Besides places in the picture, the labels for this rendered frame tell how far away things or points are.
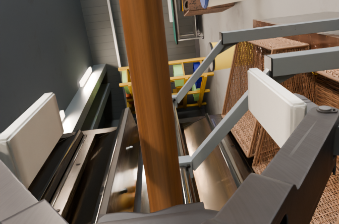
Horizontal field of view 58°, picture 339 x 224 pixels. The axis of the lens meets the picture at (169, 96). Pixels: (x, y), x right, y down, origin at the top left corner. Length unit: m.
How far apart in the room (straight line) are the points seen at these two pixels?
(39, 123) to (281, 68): 0.56
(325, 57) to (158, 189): 0.53
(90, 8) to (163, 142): 8.75
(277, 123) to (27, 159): 0.13
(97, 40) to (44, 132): 8.89
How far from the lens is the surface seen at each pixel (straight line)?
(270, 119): 0.18
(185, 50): 9.06
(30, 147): 0.17
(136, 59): 0.22
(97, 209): 1.04
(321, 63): 0.72
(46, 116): 0.20
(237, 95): 1.87
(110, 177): 1.17
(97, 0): 8.91
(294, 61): 0.69
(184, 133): 1.82
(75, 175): 1.54
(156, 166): 0.25
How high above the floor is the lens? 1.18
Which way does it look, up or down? 1 degrees down
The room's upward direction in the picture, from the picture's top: 97 degrees counter-clockwise
